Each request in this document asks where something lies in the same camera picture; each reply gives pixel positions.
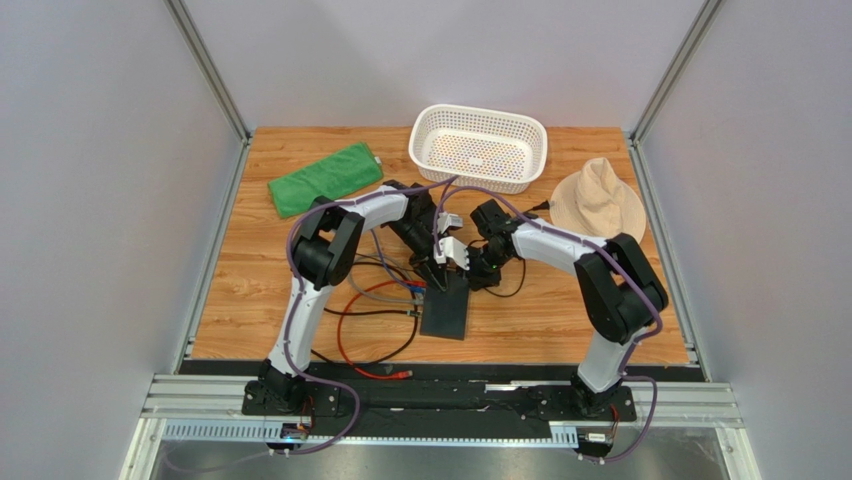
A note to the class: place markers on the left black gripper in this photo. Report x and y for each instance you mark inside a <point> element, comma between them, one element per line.
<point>438,275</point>

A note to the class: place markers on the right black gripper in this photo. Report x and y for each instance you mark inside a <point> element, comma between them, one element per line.
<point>483,288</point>

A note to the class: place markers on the black network switch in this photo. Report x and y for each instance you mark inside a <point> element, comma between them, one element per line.
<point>445,311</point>

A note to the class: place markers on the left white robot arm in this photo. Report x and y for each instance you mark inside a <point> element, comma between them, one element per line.
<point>321,249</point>

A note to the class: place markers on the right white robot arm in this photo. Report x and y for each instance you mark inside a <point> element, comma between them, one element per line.
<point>622,294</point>

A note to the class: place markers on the white perforated plastic basket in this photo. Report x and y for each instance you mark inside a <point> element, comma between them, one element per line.
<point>500,151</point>

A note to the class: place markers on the green folded towel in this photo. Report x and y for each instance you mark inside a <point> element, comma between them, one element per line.
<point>334,176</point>

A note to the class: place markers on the beige bucket hat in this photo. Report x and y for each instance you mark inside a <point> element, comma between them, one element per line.
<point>595,201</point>

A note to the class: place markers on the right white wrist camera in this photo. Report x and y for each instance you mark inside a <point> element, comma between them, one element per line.
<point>450,249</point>

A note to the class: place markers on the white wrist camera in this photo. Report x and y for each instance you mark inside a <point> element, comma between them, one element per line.
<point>450,249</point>
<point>448,221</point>

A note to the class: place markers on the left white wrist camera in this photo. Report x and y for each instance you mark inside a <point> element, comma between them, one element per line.
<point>448,221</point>

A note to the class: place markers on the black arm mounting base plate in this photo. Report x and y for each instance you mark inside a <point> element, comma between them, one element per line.
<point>444,401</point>

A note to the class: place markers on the aluminium frame rail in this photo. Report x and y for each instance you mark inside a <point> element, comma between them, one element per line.
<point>192,425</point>

